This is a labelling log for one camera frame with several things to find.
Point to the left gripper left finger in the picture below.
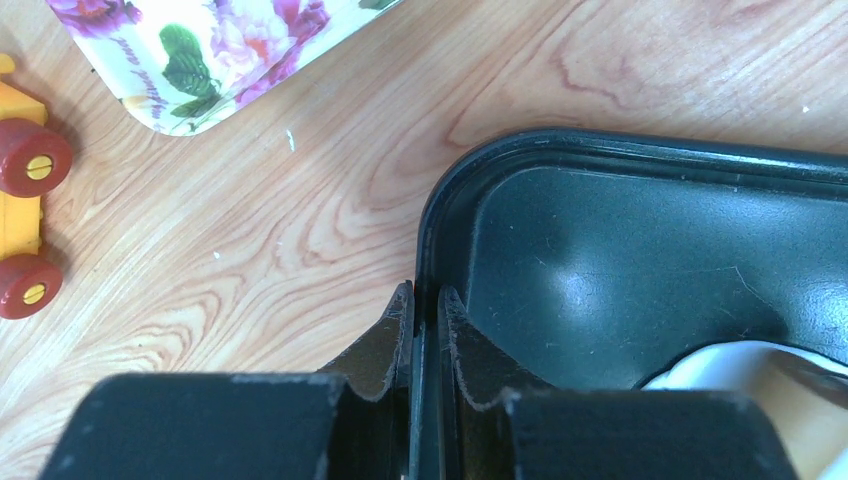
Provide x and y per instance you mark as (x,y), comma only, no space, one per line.
(347,420)

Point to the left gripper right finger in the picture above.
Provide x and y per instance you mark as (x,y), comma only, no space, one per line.
(500,421)

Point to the black baking tray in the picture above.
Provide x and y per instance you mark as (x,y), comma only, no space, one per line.
(597,261)

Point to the wooden pastry roller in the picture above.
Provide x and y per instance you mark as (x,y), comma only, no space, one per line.
(807,406)

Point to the floral rectangular tray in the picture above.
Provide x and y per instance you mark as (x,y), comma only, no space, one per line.
(180,67)

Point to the orange toy car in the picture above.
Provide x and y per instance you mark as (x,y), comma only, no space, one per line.
(34,160)

